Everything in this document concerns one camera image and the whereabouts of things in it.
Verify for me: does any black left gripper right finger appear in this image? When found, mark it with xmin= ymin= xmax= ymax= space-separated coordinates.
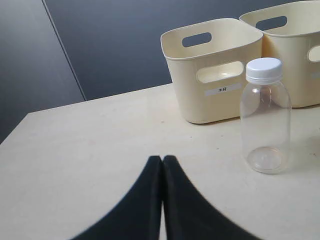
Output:
xmin=163 ymin=155 xmax=258 ymax=240

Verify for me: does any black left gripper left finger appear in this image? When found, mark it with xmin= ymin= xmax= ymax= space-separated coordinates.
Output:
xmin=74 ymin=155 xmax=163 ymax=240

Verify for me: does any clear plastic bottle white cap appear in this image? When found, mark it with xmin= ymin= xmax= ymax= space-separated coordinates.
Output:
xmin=240 ymin=57 xmax=292 ymax=174

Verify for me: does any cream left plastic bin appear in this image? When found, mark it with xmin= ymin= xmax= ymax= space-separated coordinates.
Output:
xmin=160 ymin=18 xmax=263 ymax=124

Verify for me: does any cream plastic bin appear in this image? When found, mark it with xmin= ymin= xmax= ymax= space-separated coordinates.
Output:
xmin=239 ymin=0 xmax=320 ymax=108
xmin=160 ymin=18 xmax=263 ymax=124

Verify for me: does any cream middle plastic bin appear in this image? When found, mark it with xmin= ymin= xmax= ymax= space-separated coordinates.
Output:
xmin=239 ymin=0 xmax=320 ymax=108

